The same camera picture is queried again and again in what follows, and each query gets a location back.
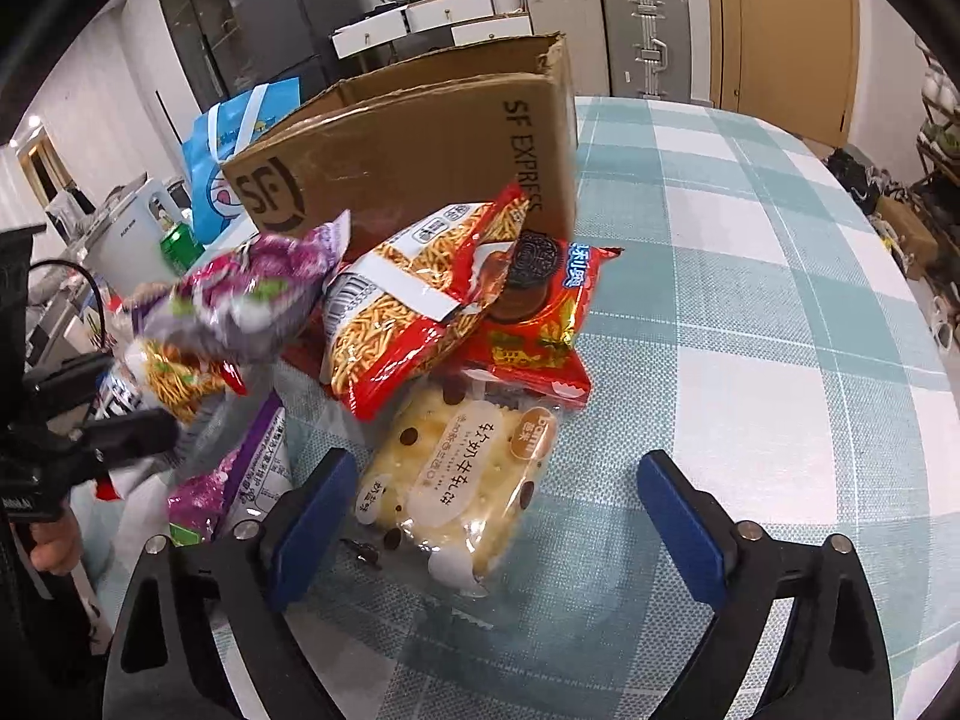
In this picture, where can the red cookie packet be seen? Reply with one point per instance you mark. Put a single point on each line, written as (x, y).
(540, 330)

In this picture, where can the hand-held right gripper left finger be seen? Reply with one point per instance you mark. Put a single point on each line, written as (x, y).
(315, 525)

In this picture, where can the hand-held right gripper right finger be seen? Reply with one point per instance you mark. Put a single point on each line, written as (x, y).
(682, 525)

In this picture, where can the person's left hand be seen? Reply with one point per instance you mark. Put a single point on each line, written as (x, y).
(54, 547)

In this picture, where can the silver suitcase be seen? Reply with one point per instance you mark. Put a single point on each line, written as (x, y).
(645, 30)

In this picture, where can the wooden door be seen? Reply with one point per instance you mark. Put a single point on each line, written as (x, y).
(787, 37)

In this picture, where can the brown cardboard box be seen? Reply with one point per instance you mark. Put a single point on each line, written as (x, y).
(420, 142)

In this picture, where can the pile of shoes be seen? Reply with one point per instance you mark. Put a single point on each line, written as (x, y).
(851, 180)

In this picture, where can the large red noodle snack bag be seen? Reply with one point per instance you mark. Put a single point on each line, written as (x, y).
(405, 315)

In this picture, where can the white appliance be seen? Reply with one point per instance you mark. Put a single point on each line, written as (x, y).
(124, 232)

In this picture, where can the white drawer unit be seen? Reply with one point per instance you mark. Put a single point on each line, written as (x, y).
(442, 15)

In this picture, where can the small cardboard box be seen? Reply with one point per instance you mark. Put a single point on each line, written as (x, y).
(904, 232)

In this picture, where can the green container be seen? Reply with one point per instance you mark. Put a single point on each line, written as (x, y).
(180, 249)

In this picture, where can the blue tote bag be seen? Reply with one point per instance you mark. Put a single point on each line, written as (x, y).
(225, 157)

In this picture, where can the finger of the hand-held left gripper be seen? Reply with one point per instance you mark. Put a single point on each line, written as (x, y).
(127, 439)
(67, 382)

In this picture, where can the beige suitcase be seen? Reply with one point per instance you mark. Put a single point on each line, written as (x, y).
(566, 30)

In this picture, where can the cream spotted biscuit packet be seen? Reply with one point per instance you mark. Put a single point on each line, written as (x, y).
(450, 480)

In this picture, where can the purple snack bag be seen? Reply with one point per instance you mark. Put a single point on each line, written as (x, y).
(247, 277)

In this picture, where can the shoe rack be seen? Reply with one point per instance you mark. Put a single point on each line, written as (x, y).
(941, 180)

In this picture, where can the dark glass cabinet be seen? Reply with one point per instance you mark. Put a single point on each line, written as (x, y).
(191, 37)

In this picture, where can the small noodle snack bag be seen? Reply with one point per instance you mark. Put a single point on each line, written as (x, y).
(172, 382)

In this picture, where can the grey refrigerator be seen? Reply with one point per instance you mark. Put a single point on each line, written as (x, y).
(292, 15)

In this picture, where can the green checked tablecloth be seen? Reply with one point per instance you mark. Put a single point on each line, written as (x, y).
(750, 360)

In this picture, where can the purple packet with white label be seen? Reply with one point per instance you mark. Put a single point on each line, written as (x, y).
(240, 480)

